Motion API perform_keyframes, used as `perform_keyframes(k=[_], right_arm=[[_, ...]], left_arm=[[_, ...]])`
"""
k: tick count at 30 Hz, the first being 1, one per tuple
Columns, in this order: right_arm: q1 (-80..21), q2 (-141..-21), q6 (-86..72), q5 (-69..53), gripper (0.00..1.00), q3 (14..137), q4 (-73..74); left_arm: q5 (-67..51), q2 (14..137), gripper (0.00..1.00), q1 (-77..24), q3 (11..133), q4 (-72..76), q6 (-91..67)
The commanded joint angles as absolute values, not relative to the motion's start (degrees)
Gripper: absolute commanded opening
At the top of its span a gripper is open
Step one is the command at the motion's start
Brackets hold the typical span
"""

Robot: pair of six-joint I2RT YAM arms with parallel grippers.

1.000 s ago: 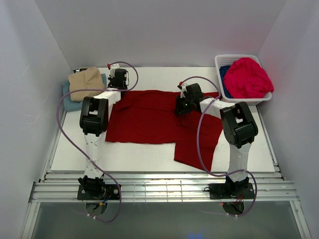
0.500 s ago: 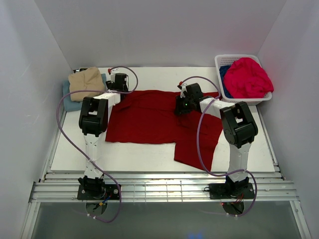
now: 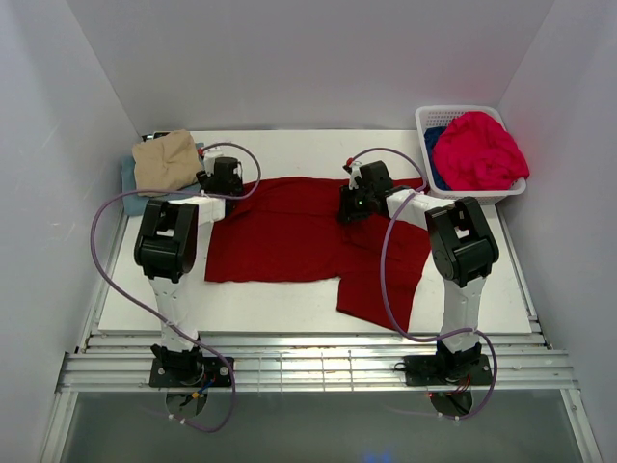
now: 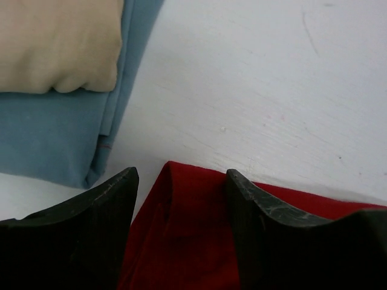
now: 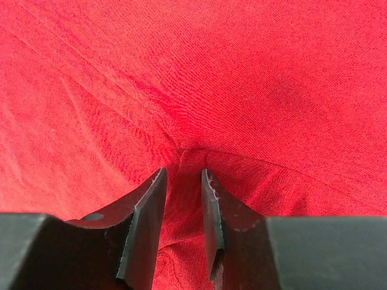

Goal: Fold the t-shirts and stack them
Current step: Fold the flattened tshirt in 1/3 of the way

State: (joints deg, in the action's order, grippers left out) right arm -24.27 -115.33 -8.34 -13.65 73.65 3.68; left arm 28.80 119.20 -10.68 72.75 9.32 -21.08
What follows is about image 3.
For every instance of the dark red t shirt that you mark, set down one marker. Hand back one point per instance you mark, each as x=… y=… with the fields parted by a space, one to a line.
x=287 y=232

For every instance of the aluminium rail frame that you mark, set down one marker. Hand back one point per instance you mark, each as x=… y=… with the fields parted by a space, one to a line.
x=345 y=362

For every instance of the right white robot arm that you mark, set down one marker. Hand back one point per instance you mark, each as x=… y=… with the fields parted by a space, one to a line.
x=464 y=252

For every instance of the dark blue t shirt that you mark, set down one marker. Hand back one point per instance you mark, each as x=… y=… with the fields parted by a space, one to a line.
x=431 y=138

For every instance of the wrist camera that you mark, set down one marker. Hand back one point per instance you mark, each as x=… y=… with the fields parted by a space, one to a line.
x=353 y=168
x=208 y=157

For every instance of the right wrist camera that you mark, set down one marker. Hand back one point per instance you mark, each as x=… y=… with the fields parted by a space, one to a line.
x=353 y=168

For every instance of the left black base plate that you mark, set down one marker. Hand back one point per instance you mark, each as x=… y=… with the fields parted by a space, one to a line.
x=212 y=371

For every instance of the pink crumpled t shirt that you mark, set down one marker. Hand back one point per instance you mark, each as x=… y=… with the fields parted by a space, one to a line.
x=475 y=153

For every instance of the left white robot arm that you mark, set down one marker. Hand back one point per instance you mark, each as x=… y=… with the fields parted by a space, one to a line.
x=166 y=249

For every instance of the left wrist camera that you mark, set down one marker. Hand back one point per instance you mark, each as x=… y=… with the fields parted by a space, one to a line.
x=208 y=157

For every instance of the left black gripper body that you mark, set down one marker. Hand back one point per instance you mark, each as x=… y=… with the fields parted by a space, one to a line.
x=204 y=180

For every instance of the folded beige t shirt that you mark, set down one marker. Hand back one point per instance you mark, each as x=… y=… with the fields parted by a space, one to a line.
x=169 y=163

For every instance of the white plastic basket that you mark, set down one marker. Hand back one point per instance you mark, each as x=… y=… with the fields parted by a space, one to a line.
x=442 y=115

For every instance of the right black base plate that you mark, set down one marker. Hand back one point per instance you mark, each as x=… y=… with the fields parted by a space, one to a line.
x=425 y=370

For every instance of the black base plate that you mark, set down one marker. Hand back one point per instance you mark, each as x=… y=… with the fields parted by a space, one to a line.
x=425 y=370
x=212 y=371

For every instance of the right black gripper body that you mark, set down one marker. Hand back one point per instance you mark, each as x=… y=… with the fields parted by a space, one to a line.
x=355 y=203

